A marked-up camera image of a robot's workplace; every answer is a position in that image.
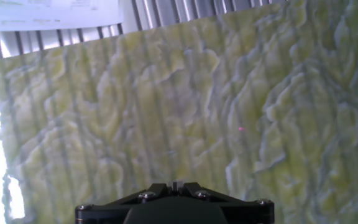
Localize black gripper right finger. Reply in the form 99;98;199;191
175;182;275;224

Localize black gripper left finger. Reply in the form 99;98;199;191
75;182;177;224

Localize green marble pattern mat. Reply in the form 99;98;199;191
0;0;358;224

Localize white printed paper sheet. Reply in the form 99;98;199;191
0;0;124;32

